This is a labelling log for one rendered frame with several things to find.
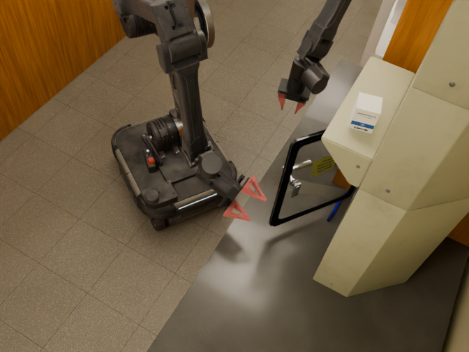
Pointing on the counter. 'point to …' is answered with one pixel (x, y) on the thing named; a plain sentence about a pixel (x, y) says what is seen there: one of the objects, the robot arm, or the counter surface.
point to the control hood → (332, 141)
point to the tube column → (449, 59)
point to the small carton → (366, 112)
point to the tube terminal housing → (403, 198)
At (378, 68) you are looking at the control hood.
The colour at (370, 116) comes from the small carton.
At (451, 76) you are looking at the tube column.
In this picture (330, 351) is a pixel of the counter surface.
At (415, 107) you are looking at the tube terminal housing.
